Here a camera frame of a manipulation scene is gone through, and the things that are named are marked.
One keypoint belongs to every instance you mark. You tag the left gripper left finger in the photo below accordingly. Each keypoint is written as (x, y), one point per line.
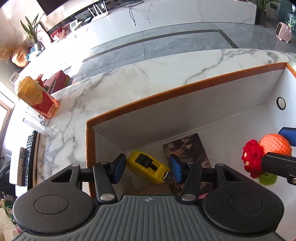
(107, 174)

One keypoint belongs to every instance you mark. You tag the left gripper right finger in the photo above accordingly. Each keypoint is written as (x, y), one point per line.
(190, 176)

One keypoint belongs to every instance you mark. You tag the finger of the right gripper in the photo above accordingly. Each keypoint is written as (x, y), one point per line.
(289, 134)
(280, 165)

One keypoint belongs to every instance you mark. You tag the dark illustrated card box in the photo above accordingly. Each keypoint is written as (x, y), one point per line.
(190, 150)

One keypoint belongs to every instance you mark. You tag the yellow tape measure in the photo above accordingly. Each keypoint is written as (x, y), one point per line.
(148, 168)

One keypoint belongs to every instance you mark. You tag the pink leather notebook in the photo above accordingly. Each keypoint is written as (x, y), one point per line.
(203, 196)

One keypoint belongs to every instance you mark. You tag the orange cardboard box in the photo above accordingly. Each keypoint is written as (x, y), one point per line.
(225, 111)

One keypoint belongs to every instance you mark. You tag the black remote keyboard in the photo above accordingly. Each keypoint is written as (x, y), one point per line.
(29, 159)

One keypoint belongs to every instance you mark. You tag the white small device box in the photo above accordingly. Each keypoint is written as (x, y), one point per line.
(16, 165)

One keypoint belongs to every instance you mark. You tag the pink small heater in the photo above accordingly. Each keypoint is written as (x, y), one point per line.
(283, 32)

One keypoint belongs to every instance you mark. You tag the red gift box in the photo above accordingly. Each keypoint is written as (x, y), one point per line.
(57, 82)

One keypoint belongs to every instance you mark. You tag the red yellow carton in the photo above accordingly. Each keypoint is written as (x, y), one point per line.
(36, 97)

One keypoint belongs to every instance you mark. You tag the floor plant right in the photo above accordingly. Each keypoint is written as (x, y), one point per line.
(260, 10)

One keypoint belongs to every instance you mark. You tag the white tv console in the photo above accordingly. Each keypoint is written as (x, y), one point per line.
(141, 31)

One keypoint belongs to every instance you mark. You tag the copper vase dried flowers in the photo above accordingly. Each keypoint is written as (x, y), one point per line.
(16, 55)

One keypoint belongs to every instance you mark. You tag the white wifi router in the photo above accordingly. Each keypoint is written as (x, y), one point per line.
(98, 10)

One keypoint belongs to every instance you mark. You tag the potted plant left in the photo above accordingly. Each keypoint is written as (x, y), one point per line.
(31, 30)

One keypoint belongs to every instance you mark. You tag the wall television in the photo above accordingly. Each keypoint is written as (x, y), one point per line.
(48, 6)

